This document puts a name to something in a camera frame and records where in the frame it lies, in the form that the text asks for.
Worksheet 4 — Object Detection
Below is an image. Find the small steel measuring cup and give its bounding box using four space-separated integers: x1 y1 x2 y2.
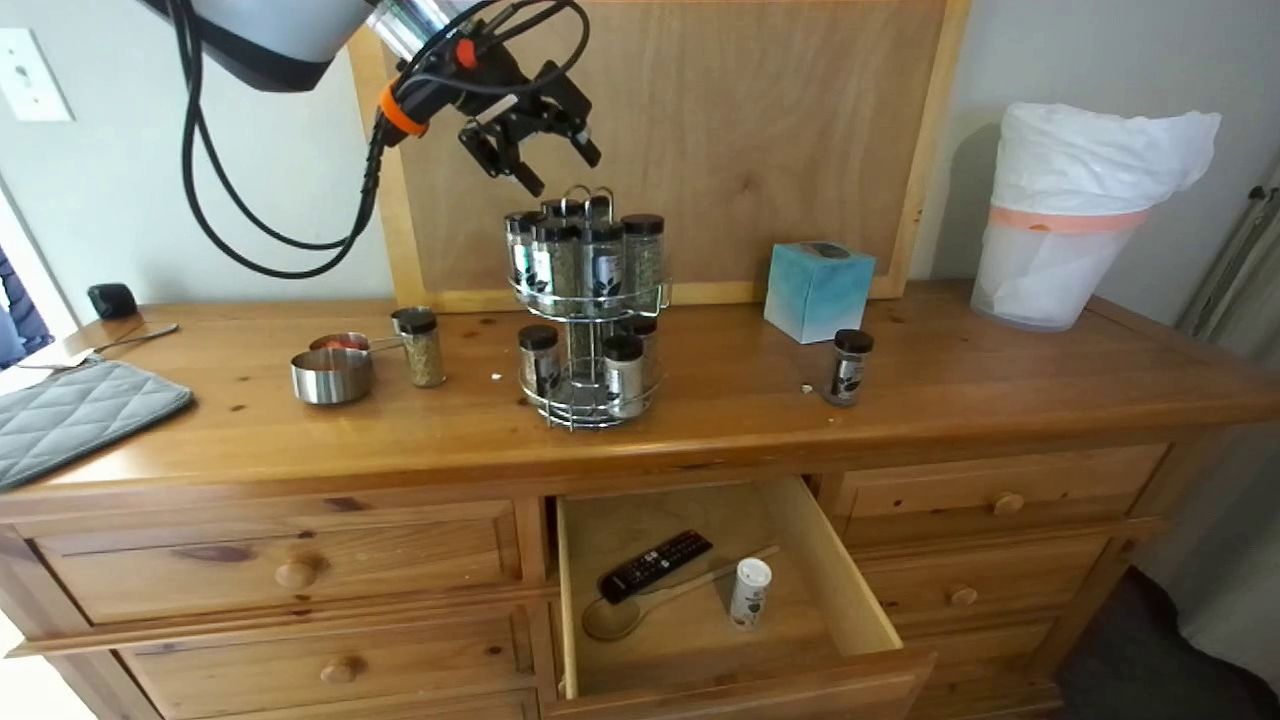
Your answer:
288 337 371 409

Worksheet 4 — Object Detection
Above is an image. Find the lower left rack spice jar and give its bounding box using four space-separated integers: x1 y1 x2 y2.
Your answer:
517 324 561 396

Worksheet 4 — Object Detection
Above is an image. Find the teal tissue box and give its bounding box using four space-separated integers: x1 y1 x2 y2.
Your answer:
763 244 878 343

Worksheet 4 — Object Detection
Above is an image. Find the white wall light switch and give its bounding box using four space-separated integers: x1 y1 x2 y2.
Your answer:
0 27 71 125

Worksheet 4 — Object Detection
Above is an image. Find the small black box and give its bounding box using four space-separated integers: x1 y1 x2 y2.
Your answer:
89 285 137 318

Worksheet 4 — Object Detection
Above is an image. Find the open wooden drawer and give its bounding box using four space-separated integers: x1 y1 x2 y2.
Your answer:
550 480 933 720

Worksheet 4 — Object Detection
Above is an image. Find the spice jar with brown contents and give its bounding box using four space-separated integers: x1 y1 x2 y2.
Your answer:
392 309 450 388

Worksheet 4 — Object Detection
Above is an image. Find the upper front rack spice jar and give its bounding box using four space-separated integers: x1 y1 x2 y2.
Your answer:
535 222 585 311

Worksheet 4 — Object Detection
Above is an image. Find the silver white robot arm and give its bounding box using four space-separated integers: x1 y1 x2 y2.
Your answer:
140 0 602 196

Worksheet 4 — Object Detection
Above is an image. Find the rack spice jar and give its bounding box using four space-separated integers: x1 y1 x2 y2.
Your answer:
623 211 664 311
517 324 561 396
603 337 644 416
535 222 585 311

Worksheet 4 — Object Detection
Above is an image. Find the black-lid spice bottle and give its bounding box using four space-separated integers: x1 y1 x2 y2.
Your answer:
509 211 550 290

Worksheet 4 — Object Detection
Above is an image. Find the lone black-lid spice jar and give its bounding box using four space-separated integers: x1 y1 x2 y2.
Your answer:
829 328 873 402

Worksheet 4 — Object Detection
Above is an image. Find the white bin with bag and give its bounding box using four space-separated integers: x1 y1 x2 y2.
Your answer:
971 105 1220 331

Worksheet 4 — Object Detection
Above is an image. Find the plywood backboard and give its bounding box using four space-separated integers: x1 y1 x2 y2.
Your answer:
347 0 978 315

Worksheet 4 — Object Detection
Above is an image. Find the lower right rack spice jar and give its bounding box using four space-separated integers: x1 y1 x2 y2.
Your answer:
603 337 644 416

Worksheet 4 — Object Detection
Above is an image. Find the black remote control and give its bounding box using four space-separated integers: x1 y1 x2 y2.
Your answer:
596 532 712 605

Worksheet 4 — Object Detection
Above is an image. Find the pine wooden dresser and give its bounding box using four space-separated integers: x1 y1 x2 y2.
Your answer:
0 287 1280 720

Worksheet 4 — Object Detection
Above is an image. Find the grey quilted pot holder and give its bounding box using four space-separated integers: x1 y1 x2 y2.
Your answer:
0 360 194 490

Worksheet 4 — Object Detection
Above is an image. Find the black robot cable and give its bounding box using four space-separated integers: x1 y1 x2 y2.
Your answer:
168 0 594 285

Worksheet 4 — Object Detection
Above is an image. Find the chrome revolving spice rack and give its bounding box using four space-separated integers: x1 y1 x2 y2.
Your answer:
514 183 670 431

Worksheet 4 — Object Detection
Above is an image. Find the upper right rack spice jar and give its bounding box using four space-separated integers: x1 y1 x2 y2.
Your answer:
623 211 664 311

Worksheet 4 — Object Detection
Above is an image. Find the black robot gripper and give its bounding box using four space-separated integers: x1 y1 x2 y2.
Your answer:
459 62 602 196

